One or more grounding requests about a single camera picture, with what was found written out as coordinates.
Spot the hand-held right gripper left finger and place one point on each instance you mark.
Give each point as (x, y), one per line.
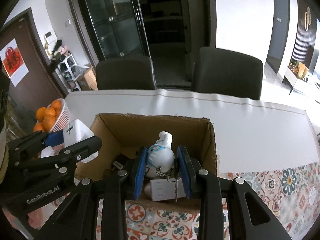
(140, 177)

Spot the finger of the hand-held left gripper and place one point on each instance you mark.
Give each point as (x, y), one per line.
(72, 152)
(32, 143)

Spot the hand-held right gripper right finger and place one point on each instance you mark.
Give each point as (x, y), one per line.
(185, 175)

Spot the white charger block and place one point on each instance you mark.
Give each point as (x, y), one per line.
(76, 135)

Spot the brown cardboard box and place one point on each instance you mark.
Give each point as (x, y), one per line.
(195, 140)

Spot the small white box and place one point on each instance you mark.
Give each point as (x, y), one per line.
(161, 190)

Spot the pile of oranges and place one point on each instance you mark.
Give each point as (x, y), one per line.
(47, 116)

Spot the cardboard box on floor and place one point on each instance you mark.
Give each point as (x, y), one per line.
(88, 80)

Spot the brown wooden door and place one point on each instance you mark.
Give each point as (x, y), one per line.
(35, 67)

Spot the white shelf unit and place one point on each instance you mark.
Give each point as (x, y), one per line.
(67, 72)

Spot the red and white door poster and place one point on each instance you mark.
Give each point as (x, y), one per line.
(13, 62)

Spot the patterned floral table mat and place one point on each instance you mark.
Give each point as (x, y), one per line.
(270, 192)

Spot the dark grey dining chair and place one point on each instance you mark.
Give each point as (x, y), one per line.
(125, 72)
(227, 72)

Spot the black glass door cabinet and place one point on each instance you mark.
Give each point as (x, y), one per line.
(112, 17)

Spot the white low sideboard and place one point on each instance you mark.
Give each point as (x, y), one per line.
(300, 82)

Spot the grey room door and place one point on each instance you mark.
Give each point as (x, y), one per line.
(278, 30)

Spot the white wall intercom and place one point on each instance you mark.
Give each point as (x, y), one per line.
(50, 36)

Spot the gold wall ornament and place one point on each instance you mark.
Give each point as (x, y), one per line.
(307, 18)

